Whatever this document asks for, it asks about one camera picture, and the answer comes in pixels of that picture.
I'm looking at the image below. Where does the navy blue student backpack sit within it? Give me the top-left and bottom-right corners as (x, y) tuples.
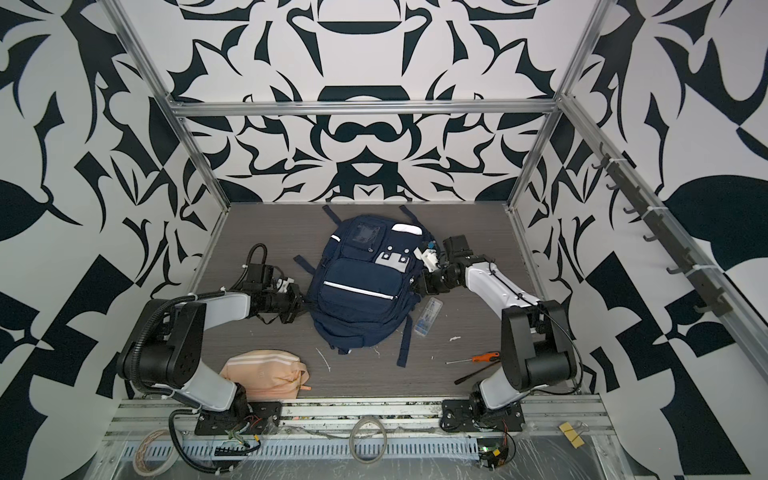
(294, 205), (434, 368)

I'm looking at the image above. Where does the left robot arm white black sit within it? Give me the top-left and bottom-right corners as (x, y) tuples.
(116, 264), (303, 419)

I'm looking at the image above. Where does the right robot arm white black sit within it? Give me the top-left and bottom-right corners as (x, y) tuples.
(415, 235), (581, 416)

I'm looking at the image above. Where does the clear plastic pencil case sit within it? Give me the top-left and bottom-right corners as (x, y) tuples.
(414, 297), (443, 337)

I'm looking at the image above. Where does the pink striped pencil pouch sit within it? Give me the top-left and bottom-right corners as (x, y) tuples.
(220, 350), (311, 402)

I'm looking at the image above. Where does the roll of clear tape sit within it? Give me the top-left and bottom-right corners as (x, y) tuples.
(131, 426), (175, 478)

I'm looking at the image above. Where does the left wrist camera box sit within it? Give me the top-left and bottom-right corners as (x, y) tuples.
(273, 277), (294, 293)

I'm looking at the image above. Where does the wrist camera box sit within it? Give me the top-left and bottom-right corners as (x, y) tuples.
(415, 241), (440, 272)
(273, 277), (294, 293)

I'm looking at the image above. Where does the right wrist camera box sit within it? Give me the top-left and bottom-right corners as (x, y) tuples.
(415, 241), (440, 272)

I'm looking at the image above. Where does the orange handled screwdriver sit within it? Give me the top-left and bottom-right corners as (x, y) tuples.
(446, 351), (500, 365)

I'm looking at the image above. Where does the black handled screwdriver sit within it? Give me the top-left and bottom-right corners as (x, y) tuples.
(453, 362), (501, 385)

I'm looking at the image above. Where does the black corrugated cable conduit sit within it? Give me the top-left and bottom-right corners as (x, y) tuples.
(116, 290), (226, 397)

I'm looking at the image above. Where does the coiled grey cable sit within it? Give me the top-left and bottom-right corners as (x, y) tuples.
(348, 415), (389, 465)

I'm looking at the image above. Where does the black wall hook rail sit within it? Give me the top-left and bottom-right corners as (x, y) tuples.
(593, 144), (733, 317)

